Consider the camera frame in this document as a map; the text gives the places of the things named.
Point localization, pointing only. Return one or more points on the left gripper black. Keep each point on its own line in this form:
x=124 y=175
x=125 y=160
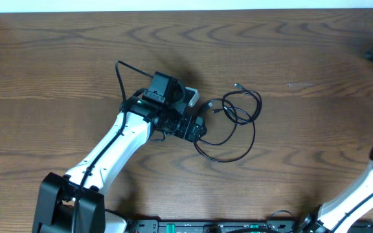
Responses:
x=185 y=131

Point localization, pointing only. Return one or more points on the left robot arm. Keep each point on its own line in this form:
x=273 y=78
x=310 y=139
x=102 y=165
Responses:
x=75 y=202

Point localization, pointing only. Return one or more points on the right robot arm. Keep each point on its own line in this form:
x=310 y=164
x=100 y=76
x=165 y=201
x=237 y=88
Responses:
x=339 y=214

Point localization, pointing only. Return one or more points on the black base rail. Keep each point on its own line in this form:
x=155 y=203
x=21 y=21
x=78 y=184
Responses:
x=155 y=226

